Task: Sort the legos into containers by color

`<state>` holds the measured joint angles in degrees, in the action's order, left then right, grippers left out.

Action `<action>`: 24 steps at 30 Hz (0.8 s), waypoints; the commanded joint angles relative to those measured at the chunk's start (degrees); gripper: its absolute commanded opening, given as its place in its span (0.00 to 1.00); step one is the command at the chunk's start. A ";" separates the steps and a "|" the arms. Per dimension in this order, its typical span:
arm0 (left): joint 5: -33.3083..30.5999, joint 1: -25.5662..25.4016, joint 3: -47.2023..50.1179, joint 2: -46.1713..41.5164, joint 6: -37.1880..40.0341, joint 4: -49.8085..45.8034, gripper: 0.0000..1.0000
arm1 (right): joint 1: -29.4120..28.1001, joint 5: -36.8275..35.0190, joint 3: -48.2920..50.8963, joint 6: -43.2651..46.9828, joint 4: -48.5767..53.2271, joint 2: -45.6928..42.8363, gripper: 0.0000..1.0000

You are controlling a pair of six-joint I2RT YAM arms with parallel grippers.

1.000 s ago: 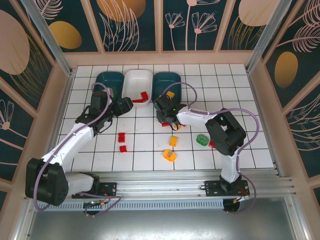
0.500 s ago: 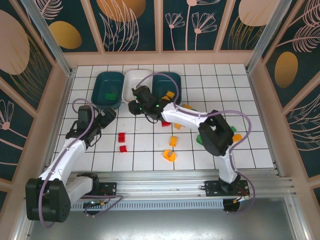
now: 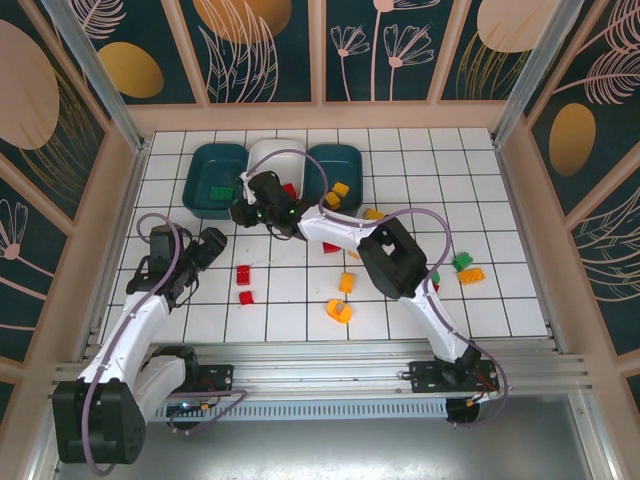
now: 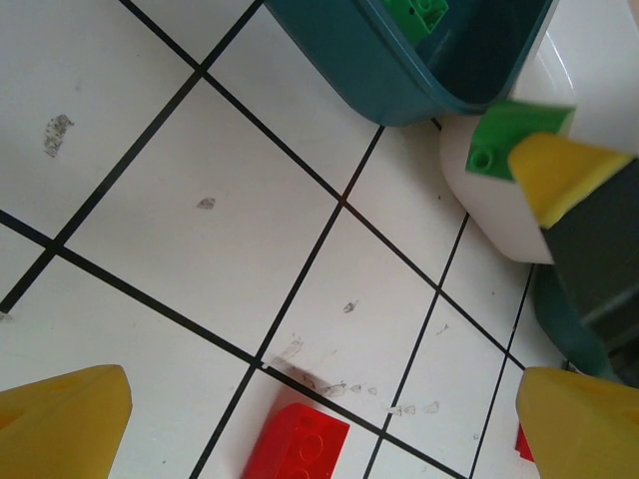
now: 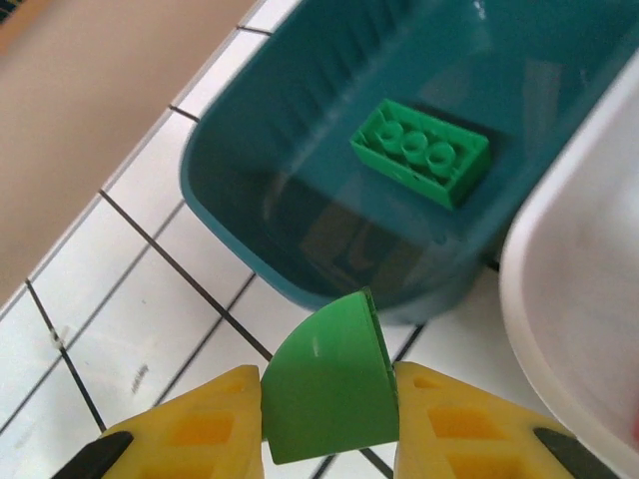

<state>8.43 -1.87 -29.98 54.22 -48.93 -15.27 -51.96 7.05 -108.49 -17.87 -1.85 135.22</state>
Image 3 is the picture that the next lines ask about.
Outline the white plastic bin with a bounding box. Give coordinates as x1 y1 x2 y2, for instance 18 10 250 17
246 138 308 201

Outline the teal plastic bin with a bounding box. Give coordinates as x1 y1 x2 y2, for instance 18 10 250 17
182 143 250 221
303 144 364 221

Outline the round yellow lego piece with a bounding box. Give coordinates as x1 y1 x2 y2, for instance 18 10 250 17
325 298 354 325

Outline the metal sheet shelf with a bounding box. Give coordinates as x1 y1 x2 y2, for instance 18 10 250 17
29 394 616 480

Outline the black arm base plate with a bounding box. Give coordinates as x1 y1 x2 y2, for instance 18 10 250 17
184 363 236 399
408 359 501 396

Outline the aluminium mounting rail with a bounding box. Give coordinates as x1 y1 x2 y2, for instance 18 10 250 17
49 342 594 401

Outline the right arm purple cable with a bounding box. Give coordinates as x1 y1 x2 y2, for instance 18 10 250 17
242 148 511 431

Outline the grey slotted cable duct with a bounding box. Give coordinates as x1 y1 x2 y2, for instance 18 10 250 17
144 402 449 422

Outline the aluminium frame post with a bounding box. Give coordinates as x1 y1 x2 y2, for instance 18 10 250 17
491 0 601 147
42 0 152 154

